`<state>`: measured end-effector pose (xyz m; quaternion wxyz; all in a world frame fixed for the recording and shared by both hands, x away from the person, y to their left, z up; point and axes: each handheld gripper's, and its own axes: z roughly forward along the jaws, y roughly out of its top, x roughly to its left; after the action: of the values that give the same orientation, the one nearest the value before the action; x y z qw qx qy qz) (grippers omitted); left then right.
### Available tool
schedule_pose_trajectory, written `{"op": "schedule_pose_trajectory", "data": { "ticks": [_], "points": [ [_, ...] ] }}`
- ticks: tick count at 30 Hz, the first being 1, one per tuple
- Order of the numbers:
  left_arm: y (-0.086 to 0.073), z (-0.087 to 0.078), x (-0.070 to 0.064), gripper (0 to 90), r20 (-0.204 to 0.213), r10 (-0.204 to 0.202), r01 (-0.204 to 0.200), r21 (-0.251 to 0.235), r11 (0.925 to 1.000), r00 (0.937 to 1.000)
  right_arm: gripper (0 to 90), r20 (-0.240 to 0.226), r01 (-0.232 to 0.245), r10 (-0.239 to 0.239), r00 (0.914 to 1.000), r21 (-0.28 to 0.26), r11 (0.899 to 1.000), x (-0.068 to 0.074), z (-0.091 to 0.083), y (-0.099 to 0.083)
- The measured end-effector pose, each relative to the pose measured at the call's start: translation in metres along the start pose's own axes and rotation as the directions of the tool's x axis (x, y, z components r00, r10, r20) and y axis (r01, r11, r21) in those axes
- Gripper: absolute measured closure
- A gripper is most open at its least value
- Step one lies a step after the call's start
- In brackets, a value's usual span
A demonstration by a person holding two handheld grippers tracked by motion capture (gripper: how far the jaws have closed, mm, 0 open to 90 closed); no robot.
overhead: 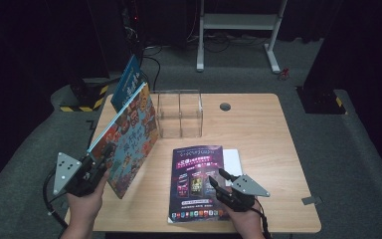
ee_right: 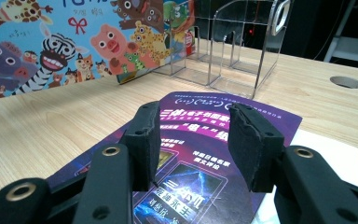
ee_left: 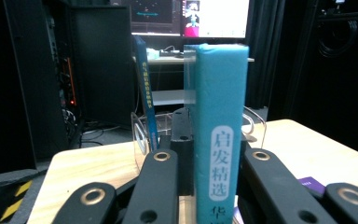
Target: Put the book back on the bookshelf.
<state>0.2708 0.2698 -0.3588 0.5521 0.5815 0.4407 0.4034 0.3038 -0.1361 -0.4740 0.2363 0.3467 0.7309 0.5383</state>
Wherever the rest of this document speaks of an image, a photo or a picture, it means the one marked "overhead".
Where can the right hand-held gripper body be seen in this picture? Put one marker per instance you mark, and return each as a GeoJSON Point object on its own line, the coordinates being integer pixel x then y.
{"type": "Point", "coordinates": [242, 195]}

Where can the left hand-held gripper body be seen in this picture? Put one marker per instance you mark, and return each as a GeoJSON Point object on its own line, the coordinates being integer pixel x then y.
{"type": "Point", "coordinates": [79, 179]}

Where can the white red hardcover book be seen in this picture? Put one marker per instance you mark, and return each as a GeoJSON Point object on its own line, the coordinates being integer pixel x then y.
{"type": "Point", "coordinates": [232, 161]}

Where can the purple magazine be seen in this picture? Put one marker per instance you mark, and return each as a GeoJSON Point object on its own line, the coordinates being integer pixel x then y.
{"type": "Point", "coordinates": [192, 186]}

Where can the light blue green picture book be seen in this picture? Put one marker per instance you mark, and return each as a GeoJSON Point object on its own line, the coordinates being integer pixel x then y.
{"type": "Point", "coordinates": [136, 139]}

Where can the clear acrylic book holder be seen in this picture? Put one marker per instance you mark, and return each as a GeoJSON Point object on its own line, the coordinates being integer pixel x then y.
{"type": "Point", "coordinates": [185, 113]}

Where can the dark blue picture book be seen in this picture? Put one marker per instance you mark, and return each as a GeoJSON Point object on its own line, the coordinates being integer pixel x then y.
{"type": "Point", "coordinates": [127, 83]}

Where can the person's right hand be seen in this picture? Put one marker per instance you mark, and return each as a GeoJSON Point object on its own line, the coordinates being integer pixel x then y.
{"type": "Point", "coordinates": [247, 220]}

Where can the person's left hand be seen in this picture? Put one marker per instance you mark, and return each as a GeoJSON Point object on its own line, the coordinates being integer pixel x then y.
{"type": "Point", "coordinates": [86, 209]}

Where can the black yellow striped base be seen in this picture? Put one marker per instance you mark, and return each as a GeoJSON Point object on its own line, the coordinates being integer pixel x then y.
{"type": "Point", "coordinates": [89, 96]}
{"type": "Point", "coordinates": [321, 101]}

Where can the grey tape piece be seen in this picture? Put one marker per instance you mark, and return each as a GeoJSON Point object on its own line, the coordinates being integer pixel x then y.
{"type": "Point", "coordinates": [311, 200]}

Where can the small red floor object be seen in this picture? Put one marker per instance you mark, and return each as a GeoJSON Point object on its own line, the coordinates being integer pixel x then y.
{"type": "Point", "coordinates": [284, 74]}

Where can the dark equipment rack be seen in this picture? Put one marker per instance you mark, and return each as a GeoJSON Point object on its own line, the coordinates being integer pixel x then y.
{"type": "Point", "coordinates": [119, 33]}

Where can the white metal stand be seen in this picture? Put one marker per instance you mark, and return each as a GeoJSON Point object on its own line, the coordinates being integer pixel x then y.
{"type": "Point", "coordinates": [238, 21]}

